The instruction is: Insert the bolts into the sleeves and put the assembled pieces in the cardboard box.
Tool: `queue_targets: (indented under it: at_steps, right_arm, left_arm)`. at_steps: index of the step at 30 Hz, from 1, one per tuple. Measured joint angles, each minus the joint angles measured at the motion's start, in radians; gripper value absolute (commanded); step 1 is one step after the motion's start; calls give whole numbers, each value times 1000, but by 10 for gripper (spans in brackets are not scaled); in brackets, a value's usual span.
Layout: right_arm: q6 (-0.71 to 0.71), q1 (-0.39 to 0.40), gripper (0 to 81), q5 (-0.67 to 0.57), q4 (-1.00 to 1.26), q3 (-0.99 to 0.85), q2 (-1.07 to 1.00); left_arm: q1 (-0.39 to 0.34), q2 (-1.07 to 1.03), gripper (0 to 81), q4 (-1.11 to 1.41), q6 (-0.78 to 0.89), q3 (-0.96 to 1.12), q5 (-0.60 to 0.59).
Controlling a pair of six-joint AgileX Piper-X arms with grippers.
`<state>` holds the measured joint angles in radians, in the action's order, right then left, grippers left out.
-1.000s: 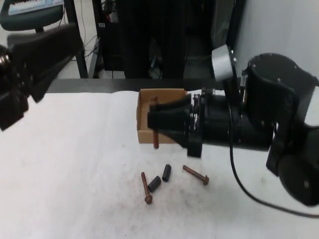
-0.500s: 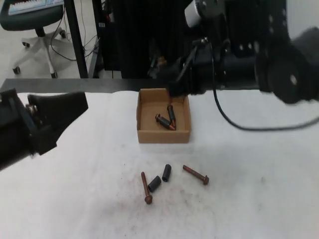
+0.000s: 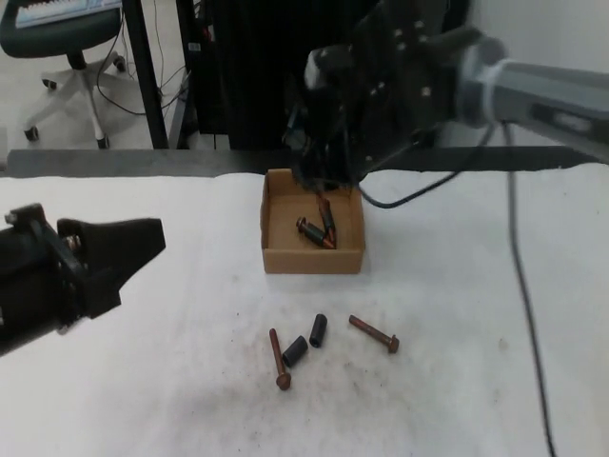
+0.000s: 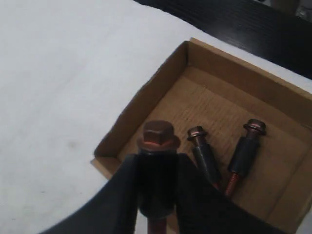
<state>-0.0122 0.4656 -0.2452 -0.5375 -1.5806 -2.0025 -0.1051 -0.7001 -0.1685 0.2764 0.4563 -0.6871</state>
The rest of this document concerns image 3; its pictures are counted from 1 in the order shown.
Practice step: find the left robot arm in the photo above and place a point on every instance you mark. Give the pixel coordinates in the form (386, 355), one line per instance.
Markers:
(9, 328)

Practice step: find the cardboard box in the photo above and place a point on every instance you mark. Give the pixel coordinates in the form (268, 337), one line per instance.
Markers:
(311, 259)

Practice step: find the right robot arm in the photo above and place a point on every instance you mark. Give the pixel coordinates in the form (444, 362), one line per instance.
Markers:
(537, 90)

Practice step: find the office chair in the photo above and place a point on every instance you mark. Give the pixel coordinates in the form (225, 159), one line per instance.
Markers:
(62, 28)

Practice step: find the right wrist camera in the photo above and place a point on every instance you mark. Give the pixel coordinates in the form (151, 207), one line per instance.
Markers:
(326, 66)

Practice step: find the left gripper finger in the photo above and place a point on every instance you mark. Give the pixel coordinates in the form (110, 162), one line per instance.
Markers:
(102, 295)
(119, 243)

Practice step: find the black cabinet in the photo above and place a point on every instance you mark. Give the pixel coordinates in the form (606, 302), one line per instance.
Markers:
(238, 66)

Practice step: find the black sleeve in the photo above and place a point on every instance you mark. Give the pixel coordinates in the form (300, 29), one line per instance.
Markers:
(317, 330)
(295, 351)

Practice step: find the copper bolt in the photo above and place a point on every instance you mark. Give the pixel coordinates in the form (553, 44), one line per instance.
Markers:
(277, 357)
(373, 333)

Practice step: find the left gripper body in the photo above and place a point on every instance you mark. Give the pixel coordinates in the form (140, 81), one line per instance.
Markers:
(28, 271)

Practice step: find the black desk leg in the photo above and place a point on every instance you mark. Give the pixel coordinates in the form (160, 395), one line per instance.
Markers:
(145, 71)

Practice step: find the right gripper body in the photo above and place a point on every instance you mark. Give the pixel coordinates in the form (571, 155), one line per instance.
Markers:
(409, 90)

